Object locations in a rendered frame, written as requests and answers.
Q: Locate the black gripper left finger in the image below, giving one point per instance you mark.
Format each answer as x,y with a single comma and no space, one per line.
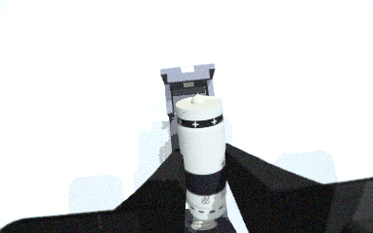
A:
157,206

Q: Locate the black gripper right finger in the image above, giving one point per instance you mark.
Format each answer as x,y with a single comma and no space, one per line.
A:
271,199

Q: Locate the white cylindrical battery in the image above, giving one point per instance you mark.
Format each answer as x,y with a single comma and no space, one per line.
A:
202,143

